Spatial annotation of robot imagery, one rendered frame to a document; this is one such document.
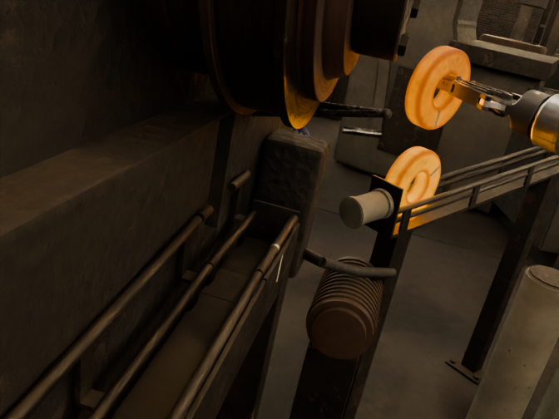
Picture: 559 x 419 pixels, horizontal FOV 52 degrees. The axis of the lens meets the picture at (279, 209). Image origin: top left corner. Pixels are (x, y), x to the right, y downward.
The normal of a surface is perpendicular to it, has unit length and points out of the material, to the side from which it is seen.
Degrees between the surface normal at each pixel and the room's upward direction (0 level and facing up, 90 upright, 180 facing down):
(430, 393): 0
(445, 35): 90
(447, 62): 93
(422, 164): 90
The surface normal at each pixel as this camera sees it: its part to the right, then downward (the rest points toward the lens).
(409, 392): 0.18, -0.91
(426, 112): 0.63, 0.44
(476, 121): -0.47, 0.26
